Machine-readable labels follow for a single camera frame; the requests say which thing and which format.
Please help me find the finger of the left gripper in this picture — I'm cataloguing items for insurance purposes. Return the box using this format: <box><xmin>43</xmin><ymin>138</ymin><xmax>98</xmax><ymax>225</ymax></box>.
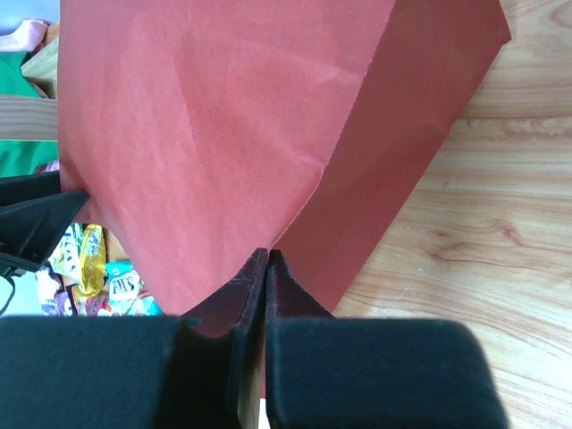
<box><xmin>0</xmin><ymin>172</ymin><xmax>62</xmax><ymax>206</ymax></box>
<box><xmin>1</xmin><ymin>190</ymin><xmax>88</xmax><ymax>262</ymax></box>

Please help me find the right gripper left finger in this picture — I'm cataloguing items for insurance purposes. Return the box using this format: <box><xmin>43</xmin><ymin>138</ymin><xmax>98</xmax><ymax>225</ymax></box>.
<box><xmin>1</xmin><ymin>248</ymin><xmax>267</xmax><ymax>428</ymax></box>

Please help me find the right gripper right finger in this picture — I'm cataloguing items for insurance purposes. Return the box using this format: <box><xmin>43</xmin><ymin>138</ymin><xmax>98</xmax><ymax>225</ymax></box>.
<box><xmin>265</xmin><ymin>250</ymin><xmax>509</xmax><ymax>428</ymax></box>

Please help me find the yellow snack pack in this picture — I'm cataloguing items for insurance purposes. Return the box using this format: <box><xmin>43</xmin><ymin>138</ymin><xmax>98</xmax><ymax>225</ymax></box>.
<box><xmin>70</xmin><ymin>224</ymin><xmax>106</xmax><ymax>299</ymax></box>

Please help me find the purple Fox's candy bag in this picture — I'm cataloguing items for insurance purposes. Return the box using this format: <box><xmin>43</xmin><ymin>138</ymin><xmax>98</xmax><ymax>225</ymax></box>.
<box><xmin>36</xmin><ymin>266</ymin><xmax>73</xmax><ymax>316</ymax></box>

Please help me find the teal mint Fox's candy bag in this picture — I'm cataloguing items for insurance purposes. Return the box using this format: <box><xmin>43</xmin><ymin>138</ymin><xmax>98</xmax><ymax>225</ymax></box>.
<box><xmin>105</xmin><ymin>261</ymin><xmax>164</xmax><ymax>316</ymax></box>

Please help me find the red brown paper bag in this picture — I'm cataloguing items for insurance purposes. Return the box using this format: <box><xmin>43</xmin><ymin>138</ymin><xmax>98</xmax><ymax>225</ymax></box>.
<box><xmin>57</xmin><ymin>1</ymin><xmax>510</xmax><ymax>315</ymax></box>

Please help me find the orange Fox's candy bag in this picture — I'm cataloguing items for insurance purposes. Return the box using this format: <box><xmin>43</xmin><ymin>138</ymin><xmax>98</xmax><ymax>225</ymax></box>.
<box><xmin>66</xmin><ymin>284</ymin><xmax>112</xmax><ymax>316</ymax></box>

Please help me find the green shirt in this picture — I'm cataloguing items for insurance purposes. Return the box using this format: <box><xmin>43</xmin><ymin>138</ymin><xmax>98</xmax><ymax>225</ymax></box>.
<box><xmin>1</xmin><ymin>52</ymin><xmax>58</xmax><ymax>178</ymax></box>

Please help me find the wooden clothes rack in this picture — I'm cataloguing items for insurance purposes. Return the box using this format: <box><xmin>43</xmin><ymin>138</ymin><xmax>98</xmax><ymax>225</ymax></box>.
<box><xmin>1</xmin><ymin>52</ymin><xmax>57</xmax><ymax>141</ymax></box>

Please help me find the pink shirt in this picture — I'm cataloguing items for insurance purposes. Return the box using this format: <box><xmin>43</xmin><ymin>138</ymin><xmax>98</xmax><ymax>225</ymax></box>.
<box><xmin>0</xmin><ymin>19</ymin><xmax>49</xmax><ymax>53</ymax></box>

